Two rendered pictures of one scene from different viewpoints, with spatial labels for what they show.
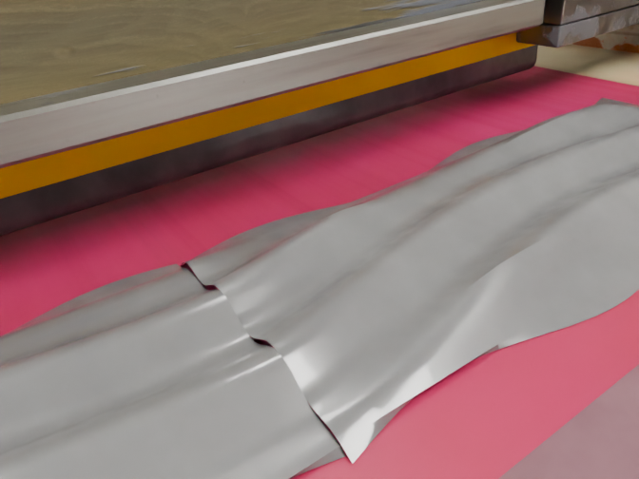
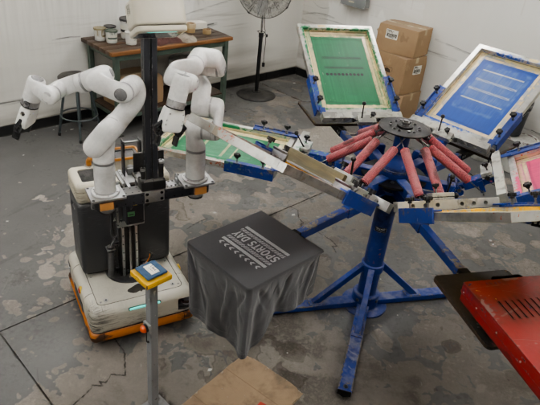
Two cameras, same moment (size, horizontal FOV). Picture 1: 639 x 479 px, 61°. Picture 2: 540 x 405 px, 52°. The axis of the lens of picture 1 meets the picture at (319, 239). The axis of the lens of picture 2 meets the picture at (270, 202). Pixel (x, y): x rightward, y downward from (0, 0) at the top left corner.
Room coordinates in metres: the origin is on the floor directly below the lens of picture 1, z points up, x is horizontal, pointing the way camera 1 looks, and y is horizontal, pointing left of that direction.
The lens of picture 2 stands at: (0.13, -2.36, 2.47)
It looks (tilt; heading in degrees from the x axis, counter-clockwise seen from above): 30 degrees down; 95
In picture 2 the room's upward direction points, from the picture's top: 6 degrees clockwise
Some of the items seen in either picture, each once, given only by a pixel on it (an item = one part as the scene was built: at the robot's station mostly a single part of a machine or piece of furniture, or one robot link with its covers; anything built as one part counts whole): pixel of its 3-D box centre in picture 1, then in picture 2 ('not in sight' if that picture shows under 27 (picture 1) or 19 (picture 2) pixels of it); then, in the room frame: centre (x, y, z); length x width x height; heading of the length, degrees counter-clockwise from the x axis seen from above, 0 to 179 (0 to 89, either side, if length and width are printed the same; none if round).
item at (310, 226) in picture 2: not in sight; (322, 222); (0.19, 0.20, 0.89); 1.24 x 0.06 x 0.06; 52
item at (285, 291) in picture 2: not in sight; (283, 302); (0.06, -0.31, 0.74); 0.46 x 0.04 x 0.42; 52
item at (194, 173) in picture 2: not in sight; (194, 162); (-0.48, 0.04, 1.21); 0.16 x 0.13 x 0.15; 127
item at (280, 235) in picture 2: not in sight; (255, 246); (-0.11, -0.19, 0.95); 0.48 x 0.44 x 0.01; 52
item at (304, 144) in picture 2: not in sight; (250, 136); (-0.33, 0.81, 1.05); 1.08 x 0.61 x 0.23; 172
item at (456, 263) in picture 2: not in sight; (446, 252); (0.82, 0.07, 0.91); 1.34 x 0.40 x 0.08; 112
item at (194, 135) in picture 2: not in sight; (198, 134); (-0.46, 0.03, 1.37); 0.13 x 0.10 x 0.16; 2
